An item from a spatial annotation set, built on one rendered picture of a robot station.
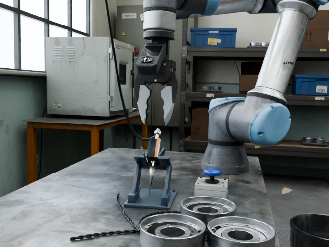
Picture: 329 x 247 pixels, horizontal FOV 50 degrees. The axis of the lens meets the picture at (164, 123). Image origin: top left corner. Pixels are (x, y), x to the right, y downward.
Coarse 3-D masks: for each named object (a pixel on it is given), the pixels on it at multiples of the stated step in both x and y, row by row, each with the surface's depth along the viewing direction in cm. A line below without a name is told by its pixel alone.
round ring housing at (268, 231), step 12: (228, 216) 61; (240, 216) 61; (216, 228) 60; (240, 228) 59; (252, 228) 59; (264, 228) 58; (216, 240) 53; (228, 240) 52; (240, 240) 54; (252, 240) 55; (264, 240) 52
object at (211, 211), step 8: (184, 200) 70; (192, 200) 72; (200, 200) 72; (208, 200) 72; (216, 200) 72; (224, 200) 71; (184, 208) 65; (200, 208) 69; (208, 208) 69; (216, 208) 68; (232, 208) 68; (192, 216) 63; (200, 216) 63; (208, 216) 62; (216, 216) 62
